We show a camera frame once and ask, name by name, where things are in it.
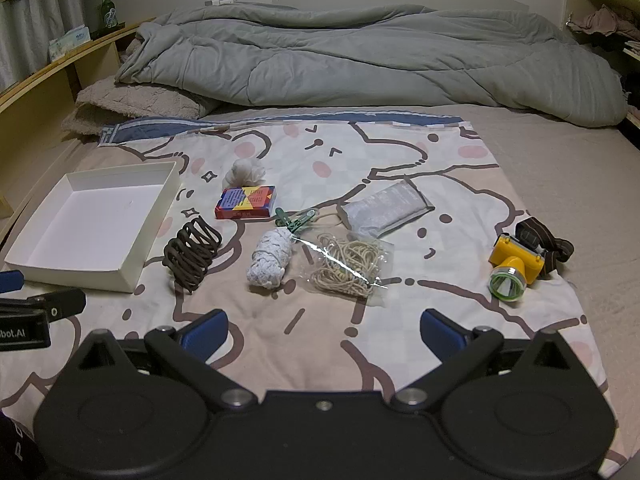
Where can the grey curtain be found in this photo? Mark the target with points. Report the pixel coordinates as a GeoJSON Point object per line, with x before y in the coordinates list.
{"type": "Point", "coordinates": [40, 10]}

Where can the printed cartoon blanket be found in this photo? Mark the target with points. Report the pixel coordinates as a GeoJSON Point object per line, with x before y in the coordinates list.
{"type": "Point", "coordinates": [450, 185]}

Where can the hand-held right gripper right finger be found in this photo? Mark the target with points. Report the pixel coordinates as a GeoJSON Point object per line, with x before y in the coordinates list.
{"type": "Point", "coordinates": [442, 332]}

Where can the tissue packet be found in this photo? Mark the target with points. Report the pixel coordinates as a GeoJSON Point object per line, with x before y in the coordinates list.
{"type": "Point", "coordinates": [70, 42]}

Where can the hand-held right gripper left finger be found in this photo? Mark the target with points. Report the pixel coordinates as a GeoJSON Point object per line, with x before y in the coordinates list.
{"type": "Point", "coordinates": [205, 332]}

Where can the colourful small card box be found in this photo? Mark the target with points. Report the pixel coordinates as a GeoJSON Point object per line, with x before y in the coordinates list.
{"type": "Point", "coordinates": [245, 201]}

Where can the beige fleece pillow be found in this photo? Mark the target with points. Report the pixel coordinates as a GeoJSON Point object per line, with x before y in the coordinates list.
{"type": "Point", "coordinates": [135, 105]}

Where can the white crumpled tissue wad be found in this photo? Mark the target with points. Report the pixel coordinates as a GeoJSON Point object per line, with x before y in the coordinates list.
{"type": "Point", "coordinates": [244, 174]}

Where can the grey foil packet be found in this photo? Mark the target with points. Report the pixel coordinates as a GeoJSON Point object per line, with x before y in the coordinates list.
{"type": "Point", "coordinates": [385, 207]}

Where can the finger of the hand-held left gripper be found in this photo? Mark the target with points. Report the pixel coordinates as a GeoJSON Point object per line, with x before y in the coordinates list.
{"type": "Point", "coordinates": [10, 281]}

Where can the beige rubber band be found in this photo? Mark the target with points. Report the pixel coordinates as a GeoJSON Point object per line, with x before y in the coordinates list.
{"type": "Point", "coordinates": [331, 217]}

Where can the black printed garment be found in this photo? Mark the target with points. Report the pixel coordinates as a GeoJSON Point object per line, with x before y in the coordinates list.
{"type": "Point", "coordinates": [15, 450]}

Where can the wooden bedside shelf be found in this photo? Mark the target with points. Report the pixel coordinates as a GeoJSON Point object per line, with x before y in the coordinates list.
{"type": "Point", "coordinates": [30, 90]}

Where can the green glass bottle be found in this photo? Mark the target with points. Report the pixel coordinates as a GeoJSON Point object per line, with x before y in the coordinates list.
{"type": "Point", "coordinates": [106, 12]}

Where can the white cardboard box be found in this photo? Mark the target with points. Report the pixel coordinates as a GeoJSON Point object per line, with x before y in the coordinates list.
{"type": "Point", "coordinates": [100, 220]}

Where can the clear bag of twine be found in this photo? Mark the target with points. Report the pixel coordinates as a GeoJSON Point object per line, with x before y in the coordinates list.
{"type": "Point", "coordinates": [345, 265]}

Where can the green plastic clothespin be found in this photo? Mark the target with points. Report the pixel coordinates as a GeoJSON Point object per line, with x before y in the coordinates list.
{"type": "Point", "coordinates": [292, 221]}

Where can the grey quilted duvet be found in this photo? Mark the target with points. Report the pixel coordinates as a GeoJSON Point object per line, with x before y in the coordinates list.
{"type": "Point", "coordinates": [350, 60]}

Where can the pile of clothes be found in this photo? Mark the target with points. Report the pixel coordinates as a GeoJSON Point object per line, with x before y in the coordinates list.
{"type": "Point", "coordinates": [600, 22]}

